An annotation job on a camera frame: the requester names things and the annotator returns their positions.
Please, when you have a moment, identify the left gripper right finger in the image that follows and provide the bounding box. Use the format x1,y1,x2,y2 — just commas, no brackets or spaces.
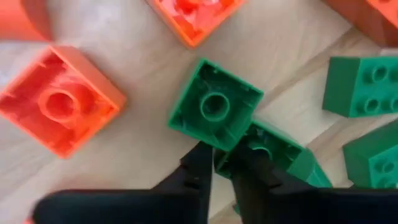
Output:
229,144,317,224

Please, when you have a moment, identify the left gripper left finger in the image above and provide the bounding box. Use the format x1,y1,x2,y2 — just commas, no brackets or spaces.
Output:
150,141,215,224

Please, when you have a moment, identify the green 2x4 toy brick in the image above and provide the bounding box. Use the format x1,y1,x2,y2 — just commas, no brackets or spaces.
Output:
322,55,398,118
214,120,333,189
343,120,398,190

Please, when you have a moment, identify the green 2x2 toy brick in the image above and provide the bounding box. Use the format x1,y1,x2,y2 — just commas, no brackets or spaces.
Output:
167,58,264,152

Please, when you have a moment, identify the orange 2x2 toy brick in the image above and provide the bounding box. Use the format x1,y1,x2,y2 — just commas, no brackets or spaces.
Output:
0,0,53,42
0,45,127,159

